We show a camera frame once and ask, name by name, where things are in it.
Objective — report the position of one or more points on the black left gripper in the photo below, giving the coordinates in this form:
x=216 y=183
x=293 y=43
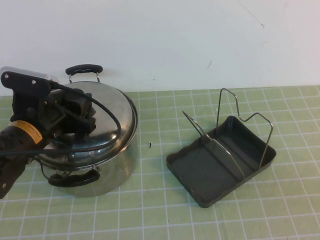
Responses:
x=55 y=110

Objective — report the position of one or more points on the stainless steel lid black knob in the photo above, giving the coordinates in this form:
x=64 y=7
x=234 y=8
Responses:
x=112 y=117

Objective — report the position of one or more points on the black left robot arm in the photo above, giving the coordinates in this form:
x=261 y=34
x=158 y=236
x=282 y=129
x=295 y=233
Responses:
x=15 y=142

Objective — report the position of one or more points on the small black debris speck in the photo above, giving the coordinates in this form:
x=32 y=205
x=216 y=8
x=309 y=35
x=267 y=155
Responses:
x=149 y=145

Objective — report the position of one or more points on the green checked tablecloth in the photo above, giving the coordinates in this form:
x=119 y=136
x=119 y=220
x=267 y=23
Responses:
x=225 y=220

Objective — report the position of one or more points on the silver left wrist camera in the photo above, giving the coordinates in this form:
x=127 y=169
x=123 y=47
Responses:
x=25 y=76

